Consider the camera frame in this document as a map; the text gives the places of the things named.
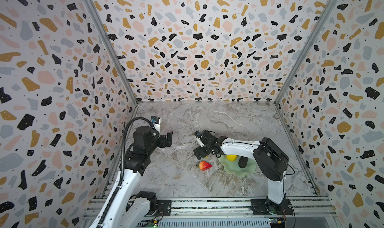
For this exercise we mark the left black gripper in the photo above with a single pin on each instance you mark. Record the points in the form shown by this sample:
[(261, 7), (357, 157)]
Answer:
[(162, 142)]

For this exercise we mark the red fake strawberry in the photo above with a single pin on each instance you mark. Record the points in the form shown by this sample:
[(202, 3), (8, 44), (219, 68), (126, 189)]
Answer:
[(203, 165)]

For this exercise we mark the yellow fake lemon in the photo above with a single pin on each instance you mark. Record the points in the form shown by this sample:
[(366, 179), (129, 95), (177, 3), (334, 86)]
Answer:
[(231, 157)]

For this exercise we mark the dark fake avocado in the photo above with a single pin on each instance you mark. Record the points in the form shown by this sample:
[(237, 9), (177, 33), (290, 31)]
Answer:
[(243, 161)]

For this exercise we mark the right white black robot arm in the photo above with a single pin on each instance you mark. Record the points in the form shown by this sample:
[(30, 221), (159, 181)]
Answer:
[(270, 158)]

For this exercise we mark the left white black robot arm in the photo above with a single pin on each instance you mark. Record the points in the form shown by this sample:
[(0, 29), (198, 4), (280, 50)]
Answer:
[(123, 189)]

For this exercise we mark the light green wavy fruit bowl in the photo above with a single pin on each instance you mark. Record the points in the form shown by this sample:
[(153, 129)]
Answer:
[(232, 167)]

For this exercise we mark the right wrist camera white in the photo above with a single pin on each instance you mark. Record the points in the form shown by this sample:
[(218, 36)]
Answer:
[(198, 136)]

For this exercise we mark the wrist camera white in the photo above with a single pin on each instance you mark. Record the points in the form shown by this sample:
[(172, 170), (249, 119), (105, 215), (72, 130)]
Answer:
[(156, 121), (198, 136)]

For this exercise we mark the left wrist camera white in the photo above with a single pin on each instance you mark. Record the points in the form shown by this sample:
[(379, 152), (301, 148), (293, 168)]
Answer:
[(156, 121)]

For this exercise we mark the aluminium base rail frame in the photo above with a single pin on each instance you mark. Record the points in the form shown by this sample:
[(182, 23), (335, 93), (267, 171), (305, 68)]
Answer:
[(297, 212)]

